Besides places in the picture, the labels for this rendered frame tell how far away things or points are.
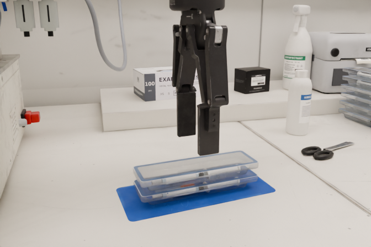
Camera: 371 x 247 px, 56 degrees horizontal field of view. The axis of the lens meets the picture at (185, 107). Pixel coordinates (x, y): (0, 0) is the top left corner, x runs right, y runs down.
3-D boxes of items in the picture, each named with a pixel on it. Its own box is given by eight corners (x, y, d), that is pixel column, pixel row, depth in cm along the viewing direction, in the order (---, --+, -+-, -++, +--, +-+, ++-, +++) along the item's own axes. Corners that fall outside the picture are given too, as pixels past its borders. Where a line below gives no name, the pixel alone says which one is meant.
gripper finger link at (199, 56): (211, 27, 48) (215, 23, 47) (224, 106, 46) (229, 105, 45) (184, 28, 47) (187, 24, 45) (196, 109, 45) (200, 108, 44)
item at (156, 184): (141, 197, 47) (141, 182, 46) (132, 179, 52) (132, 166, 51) (259, 175, 53) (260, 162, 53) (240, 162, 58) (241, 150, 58)
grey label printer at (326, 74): (286, 80, 121) (290, 31, 117) (339, 79, 124) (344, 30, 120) (324, 95, 98) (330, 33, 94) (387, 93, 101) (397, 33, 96)
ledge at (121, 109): (100, 102, 109) (99, 88, 108) (330, 89, 129) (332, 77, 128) (103, 131, 81) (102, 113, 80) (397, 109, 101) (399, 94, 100)
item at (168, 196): (142, 212, 47) (141, 197, 47) (133, 193, 52) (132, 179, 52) (258, 188, 54) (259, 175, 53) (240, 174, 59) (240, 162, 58)
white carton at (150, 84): (133, 93, 101) (132, 67, 100) (204, 87, 110) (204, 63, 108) (144, 101, 91) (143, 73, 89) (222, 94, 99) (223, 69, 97)
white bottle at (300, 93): (282, 133, 79) (287, 71, 76) (289, 127, 84) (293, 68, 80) (305, 137, 77) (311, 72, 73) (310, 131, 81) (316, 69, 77)
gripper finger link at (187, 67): (182, 28, 47) (179, 24, 48) (172, 95, 54) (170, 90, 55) (209, 27, 48) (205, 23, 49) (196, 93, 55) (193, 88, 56)
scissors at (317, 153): (321, 162, 63) (322, 157, 63) (296, 152, 68) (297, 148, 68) (362, 148, 71) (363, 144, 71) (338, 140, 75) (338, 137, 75)
